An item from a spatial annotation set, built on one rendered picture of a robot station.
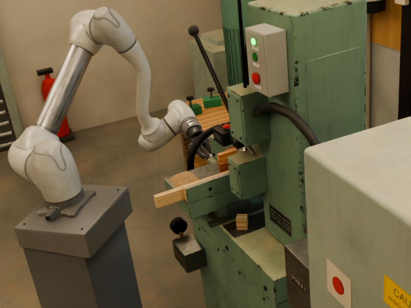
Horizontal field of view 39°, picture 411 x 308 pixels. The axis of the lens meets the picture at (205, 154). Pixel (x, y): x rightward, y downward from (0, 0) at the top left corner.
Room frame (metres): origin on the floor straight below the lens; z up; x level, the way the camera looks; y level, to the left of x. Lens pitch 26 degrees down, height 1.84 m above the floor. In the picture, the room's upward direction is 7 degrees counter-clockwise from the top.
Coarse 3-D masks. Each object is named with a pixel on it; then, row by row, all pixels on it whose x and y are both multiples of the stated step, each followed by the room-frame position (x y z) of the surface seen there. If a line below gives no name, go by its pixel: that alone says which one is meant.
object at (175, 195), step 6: (216, 174) 1.69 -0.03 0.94; (198, 180) 1.66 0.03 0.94; (180, 186) 1.64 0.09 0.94; (162, 192) 1.61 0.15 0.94; (168, 192) 1.61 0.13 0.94; (174, 192) 1.61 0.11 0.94; (180, 192) 1.62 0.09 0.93; (156, 198) 1.58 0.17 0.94; (162, 198) 1.59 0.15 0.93; (168, 198) 1.60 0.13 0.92; (174, 198) 1.61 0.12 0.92; (180, 198) 1.62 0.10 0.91; (156, 204) 1.59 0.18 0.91; (162, 204) 1.59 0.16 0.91; (168, 204) 1.60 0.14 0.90
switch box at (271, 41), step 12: (264, 24) 1.43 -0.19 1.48; (252, 36) 1.39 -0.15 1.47; (264, 36) 1.34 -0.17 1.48; (276, 36) 1.35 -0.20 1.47; (264, 48) 1.34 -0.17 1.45; (276, 48) 1.35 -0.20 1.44; (252, 60) 1.40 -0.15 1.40; (264, 60) 1.35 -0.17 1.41; (276, 60) 1.35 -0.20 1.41; (252, 72) 1.41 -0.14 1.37; (264, 72) 1.35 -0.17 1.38; (276, 72) 1.35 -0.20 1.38; (252, 84) 1.41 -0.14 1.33; (264, 84) 1.35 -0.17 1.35; (276, 84) 1.35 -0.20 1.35; (288, 84) 1.36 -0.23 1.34
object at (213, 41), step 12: (204, 36) 4.26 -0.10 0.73; (216, 36) 4.18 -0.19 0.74; (192, 48) 4.25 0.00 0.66; (204, 48) 4.04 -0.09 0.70; (216, 48) 4.00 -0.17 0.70; (192, 60) 4.28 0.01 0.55; (204, 60) 4.05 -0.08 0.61; (216, 60) 3.91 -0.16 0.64; (204, 72) 4.08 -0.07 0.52; (216, 72) 3.91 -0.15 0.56; (204, 84) 4.11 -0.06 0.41; (204, 96) 4.13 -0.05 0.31
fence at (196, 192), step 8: (224, 176) 1.64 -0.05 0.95; (200, 184) 1.61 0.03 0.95; (208, 184) 1.62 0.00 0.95; (216, 184) 1.63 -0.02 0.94; (224, 184) 1.64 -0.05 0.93; (192, 192) 1.59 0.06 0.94; (200, 192) 1.61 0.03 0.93; (208, 192) 1.62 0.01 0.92; (216, 192) 1.63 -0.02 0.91; (192, 200) 1.59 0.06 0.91
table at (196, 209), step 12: (204, 168) 1.82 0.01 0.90; (216, 168) 1.81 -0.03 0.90; (168, 180) 1.76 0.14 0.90; (228, 192) 1.64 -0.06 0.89; (180, 204) 1.66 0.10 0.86; (192, 204) 1.59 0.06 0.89; (204, 204) 1.61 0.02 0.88; (216, 204) 1.62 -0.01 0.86; (228, 204) 1.64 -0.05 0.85; (192, 216) 1.59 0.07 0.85
